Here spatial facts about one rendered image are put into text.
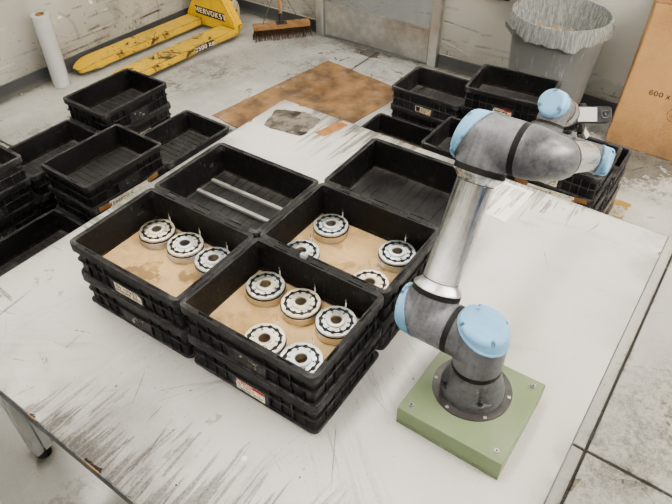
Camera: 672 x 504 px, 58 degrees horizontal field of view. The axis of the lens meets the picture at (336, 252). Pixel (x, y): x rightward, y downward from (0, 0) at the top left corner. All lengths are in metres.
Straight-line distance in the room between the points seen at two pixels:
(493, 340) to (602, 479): 1.16
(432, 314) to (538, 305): 0.53
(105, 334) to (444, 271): 0.94
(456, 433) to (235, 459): 0.50
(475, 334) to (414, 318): 0.15
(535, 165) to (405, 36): 3.54
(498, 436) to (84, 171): 2.06
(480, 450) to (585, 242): 0.91
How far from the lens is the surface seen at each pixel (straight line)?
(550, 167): 1.32
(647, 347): 2.87
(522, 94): 3.36
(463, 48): 4.61
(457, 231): 1.36
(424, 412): 1.48
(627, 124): 4.09
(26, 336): 1.88
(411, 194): 1.96
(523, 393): 1.56
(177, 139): 3.17
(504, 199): 2.21
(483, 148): 1.32
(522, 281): 1.91
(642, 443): 2.56
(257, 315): 1.57
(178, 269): 1.73
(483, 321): 1.37
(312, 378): 1.31
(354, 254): 1.72
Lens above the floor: 1.98
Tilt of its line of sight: 42 degrees down
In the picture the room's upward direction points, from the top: straight up
